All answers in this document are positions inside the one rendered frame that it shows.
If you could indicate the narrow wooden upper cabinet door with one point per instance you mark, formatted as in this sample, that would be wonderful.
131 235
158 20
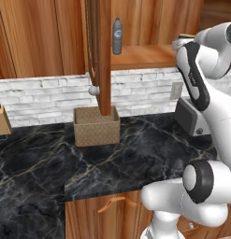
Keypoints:
71 34

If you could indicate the open wooden cabinet door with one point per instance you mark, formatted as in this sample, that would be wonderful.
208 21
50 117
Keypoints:
104 56

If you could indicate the wooden base cabinet door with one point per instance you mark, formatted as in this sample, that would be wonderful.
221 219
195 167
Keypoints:
210 232

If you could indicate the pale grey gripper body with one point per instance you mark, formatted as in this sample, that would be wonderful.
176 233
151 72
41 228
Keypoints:
177 45

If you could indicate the clear plastic water bottle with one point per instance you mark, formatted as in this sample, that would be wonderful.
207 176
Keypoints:
117 37

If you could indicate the tan woven basket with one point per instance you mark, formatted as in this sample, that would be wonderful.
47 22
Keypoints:
96 132

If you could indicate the grey toaster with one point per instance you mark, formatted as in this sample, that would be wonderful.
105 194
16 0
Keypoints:
189 118

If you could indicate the wooden knife block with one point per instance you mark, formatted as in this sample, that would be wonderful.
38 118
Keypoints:
1 123

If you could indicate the wooden drawer front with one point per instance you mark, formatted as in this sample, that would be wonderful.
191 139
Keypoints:
85 217

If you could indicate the small white cabinet knob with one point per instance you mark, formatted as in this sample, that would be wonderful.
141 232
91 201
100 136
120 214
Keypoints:
190 225

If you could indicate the beige wall outlet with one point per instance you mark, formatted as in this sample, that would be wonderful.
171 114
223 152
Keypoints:
176 90

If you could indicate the white round door knob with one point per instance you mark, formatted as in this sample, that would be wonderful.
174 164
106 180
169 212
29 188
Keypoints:
93 90

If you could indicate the open wooden wall cabinet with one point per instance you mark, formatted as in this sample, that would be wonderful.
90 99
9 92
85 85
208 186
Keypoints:
145 53

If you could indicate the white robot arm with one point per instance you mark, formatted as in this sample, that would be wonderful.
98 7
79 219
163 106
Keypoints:
218 124

